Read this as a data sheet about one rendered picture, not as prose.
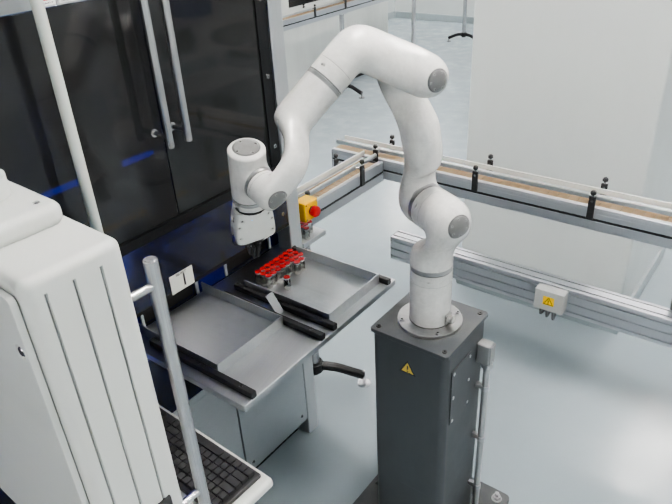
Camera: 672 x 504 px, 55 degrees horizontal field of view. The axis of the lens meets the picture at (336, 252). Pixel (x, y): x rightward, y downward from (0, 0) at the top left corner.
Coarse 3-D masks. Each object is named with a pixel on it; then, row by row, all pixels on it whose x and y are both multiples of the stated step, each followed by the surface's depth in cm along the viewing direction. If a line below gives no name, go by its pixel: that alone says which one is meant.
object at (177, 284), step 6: (186, 270) 188; (192, 270) 190; (174, 276) 185; (180, 276) 186; (186, 276) 188; (192, 276) 190; (174, 282) 185; (180, 282) 187; (186, 282) 189; (192, 282) 191; (174, 288) 186; (180, 288) 188
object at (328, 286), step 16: (304, 256) 222; (320, 256) 217; (304, 272) 214; (320, 272) 214; (336, 272) 213; (352, 272) 211; (368, 272) 207; (256, 288) 203; (272, 288) 207; (304, 288) 206; (320, 288) 205; (336, 288) 205; (352, 288) 204; (368, 288) 202; (304, 304) 192; (320, 304) 197; (336, 304) 197; (352, 304) 196
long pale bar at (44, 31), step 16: (32, 0) 126; (48, 32) 130; (48, 48) 131; (48, 64) 132; (64, 96) 136; (64, 112) 137; (64, 128) 139; (80, 144) 142; (80, 160) 143; (80, 176) 144; (96, 208) 150; (96, 224) 151
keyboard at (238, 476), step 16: (176, 432) 161; (176, 448) 157; (208, 448) 156; (176, 464) 152; (208, 464) 152; (224, 464) 152; (240, 464) 152; (192, 480) 148; (208, 480) 148; (224, 480) 148; (240, 480) 148; (256, 480) 149; (224, 496) 144
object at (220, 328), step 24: (216, 288) 202; (192, 312) 197; (216, 312) 196; (240, 312) 196; (264, 312) 192; (192, 336) 187; (216, 336) 186; (240, 336) 185; (264, 336) 183; (216, 360) 177
